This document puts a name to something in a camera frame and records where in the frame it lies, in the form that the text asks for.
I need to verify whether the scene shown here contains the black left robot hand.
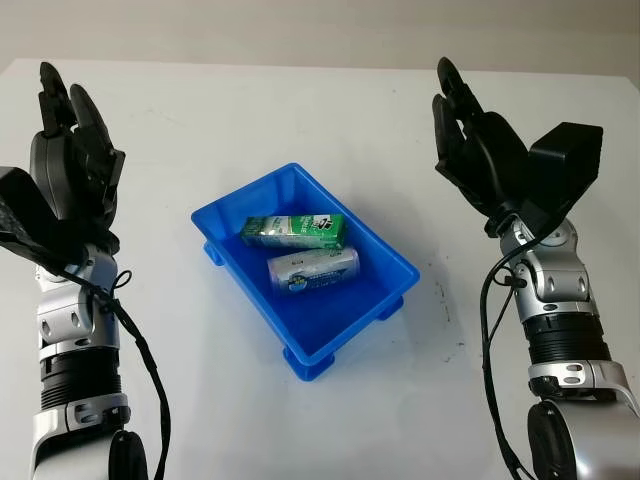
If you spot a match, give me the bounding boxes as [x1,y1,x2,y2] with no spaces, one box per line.
[28,61,127,250]

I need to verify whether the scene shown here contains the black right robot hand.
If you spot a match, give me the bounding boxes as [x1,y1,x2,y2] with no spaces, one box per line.
[431,56,531,222]

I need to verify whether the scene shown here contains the green toothpaste box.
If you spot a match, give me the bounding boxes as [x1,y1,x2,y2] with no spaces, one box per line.
[240,213,349,251]

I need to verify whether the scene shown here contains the blue plastic tray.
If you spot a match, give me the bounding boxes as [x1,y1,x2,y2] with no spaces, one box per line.
[190,162,421,384]

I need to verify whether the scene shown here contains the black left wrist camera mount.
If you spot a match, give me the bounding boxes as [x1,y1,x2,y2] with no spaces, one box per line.
[0,166,86,267]

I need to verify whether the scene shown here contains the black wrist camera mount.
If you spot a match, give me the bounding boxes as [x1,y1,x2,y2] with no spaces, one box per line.
[0,166,86,267]
[518,121,604,229]

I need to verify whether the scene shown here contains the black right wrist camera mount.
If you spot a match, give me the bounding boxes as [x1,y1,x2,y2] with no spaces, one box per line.
[518,121,604,229]

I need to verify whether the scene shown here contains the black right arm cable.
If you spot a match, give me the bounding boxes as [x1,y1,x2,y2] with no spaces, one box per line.
[478,212,574,480]

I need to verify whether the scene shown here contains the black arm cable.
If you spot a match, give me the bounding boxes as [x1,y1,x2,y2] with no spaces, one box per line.
[478,212,574,480]
[57,262,174,480]

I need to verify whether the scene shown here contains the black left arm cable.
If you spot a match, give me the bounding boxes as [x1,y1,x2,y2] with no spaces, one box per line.
[57,262,174,480]

